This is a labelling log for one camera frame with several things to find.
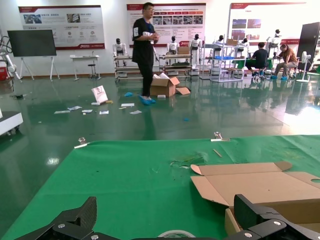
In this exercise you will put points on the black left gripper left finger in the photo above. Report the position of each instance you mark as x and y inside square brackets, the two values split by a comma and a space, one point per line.
[82, 215]

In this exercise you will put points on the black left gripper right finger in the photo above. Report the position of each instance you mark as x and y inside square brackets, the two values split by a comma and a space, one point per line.
[250, 212]

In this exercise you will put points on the white industrial robot arm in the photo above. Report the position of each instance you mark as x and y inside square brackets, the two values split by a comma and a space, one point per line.
[7, 62]

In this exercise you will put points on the cardboard box with round hole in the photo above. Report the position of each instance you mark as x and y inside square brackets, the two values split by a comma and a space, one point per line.
[260, 185]

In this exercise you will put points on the open cardboard floor box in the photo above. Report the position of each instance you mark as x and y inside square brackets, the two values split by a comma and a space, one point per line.
[162, 86]

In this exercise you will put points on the red box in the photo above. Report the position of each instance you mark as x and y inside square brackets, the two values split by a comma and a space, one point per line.
[4, 74]

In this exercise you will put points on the green table cloth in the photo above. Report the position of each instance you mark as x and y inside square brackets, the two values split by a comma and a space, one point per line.
[112, 180]

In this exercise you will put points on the long thin wooden stick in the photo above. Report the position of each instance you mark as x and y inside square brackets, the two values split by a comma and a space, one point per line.
[217, 152]

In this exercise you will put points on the metal binder clip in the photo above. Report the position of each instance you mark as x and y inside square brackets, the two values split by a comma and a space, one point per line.
[218, 136]
[82, 142]

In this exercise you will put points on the clear tape roll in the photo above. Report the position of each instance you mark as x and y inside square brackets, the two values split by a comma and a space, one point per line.
[175, 234]

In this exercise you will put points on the clear plastic scrap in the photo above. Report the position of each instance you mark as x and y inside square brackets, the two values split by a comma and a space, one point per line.
[186, 161]

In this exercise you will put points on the white paper sheet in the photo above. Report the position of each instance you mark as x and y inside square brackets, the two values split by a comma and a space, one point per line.
[135, 112]
[87, 110]
[62, 112]
[127, 105]
[74, 108]
[104, 112]

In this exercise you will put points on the white wheeled cabinet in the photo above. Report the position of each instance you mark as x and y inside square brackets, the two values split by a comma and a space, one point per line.
[8, 122]

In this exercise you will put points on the white paper bag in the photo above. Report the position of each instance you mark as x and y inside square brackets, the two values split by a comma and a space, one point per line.
[99, 93]

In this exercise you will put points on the blue shoe cover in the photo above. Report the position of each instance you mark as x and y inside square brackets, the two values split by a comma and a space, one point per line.
[128, 94]

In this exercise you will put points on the black stool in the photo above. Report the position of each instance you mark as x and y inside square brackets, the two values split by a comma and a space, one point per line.
[92, 70]

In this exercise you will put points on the metal rack cart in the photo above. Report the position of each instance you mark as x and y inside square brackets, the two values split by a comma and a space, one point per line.
[125, 71]
[175, 67]

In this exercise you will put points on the seated person in black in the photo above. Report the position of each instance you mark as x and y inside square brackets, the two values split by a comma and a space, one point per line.
[260, 58]

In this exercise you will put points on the small white desk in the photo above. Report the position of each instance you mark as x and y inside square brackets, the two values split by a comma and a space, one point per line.
[85, 58]

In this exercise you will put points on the seated person in brown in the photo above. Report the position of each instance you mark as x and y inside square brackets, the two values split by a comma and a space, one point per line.
[287, 58]

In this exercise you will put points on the white standing fan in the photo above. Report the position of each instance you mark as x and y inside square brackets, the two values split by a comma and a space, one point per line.
[305, 58]

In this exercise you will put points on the white humanoid robot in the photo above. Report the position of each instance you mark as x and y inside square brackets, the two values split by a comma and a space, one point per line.
[195, 47]
[172, 46]
[119, 48]

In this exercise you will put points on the tall black panel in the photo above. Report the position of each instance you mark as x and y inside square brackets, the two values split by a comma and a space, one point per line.
[310, 47]

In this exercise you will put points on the standing man in black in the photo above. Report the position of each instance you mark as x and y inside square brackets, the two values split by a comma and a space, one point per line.
[143, 50]

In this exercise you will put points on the black monitor on stand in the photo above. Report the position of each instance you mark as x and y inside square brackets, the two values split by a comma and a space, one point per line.
[31, 42]

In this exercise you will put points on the white frame workbench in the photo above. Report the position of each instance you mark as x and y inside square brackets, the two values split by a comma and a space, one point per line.
[222, 60]

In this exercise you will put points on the wall poster with red pictures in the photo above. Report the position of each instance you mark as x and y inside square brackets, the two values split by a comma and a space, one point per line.
[265, 22]

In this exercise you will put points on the wall poster with photos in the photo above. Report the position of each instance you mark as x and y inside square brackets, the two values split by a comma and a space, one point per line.
[62, 25]

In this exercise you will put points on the wall poster with text columns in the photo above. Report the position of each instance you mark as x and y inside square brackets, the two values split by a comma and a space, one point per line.
[180, 25]

